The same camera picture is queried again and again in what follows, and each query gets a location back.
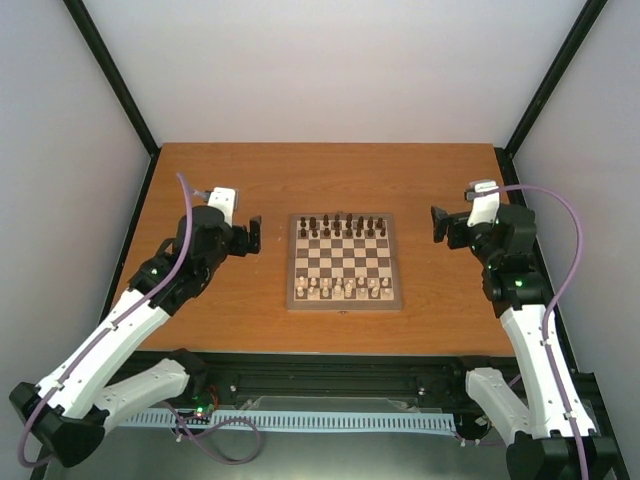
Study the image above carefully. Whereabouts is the light blue cable duct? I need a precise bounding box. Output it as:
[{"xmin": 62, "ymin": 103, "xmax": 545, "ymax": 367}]
[{"xmin": 117, "ymin": 405, "xmax": 457, "ymax": 434}]

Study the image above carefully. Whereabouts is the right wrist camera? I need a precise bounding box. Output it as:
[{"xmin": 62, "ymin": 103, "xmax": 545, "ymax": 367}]
[{"xmin": 465, "ymin": 180, "xmax": 500, "ymax": 227}]

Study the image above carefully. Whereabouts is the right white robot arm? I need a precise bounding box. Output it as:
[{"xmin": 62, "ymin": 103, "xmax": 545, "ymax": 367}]
[{"xmin": 431, "ymin": 199, "xmax": 617, "ymax": 479}]

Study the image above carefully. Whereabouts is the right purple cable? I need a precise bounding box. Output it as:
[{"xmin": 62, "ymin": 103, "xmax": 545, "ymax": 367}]
[{"xmin": 492, "ymin": 184, "xmax": 589, "ymax": 480}]

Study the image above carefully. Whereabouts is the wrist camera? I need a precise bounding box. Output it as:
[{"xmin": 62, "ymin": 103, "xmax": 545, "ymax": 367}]
[
  {"xmin": 465, "ymin": 180, "xmax": 500, "ymax": 227},
  {"xmin": 205, "ymin": 187, "xmax": 238, "ymax": 225}
]

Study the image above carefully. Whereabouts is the purple cable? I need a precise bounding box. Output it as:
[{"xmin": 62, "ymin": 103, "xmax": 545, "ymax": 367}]
[
  {"xmin": 492, "ymin": 184, "xmax": 589, "ymax": 480},
  {"xmin": 17, "ymin": 171, "xmax": 211, "ymax": 469}
]

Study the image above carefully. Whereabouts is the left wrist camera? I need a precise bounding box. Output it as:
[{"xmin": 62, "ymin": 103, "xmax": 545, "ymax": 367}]
[{"xmin": 205, "ymin": 187, "xmax": 238, "ymax": 225}]

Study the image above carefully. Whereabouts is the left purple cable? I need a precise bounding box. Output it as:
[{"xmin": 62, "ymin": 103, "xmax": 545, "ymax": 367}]
[{"xmin": 17, "ymin": 171, "xmax": 211, "ymax": 469}]

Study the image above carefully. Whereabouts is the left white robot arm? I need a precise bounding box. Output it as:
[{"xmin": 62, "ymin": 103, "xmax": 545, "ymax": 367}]
[{"xmin": 9, "ymin": 205, "xmax": 262, "ymax": 467}]

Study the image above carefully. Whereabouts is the dark chess pieces row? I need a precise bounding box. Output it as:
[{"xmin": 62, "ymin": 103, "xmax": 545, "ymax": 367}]
[{"xmin": 291, "ymin": 213, "xmax": 394, "ymax": 240}]

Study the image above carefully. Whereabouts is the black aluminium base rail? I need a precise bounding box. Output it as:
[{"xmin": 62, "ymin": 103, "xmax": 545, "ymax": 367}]
[{"xmin": 195, "ymin": 352, "xmax": 520, "ymax": 410}]

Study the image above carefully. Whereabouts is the wooden chess board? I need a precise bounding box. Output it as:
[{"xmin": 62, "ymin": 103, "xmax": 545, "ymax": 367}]
[{"xmin": 286, "ymin": 212, "xmax": 402, "ymax": 312}]

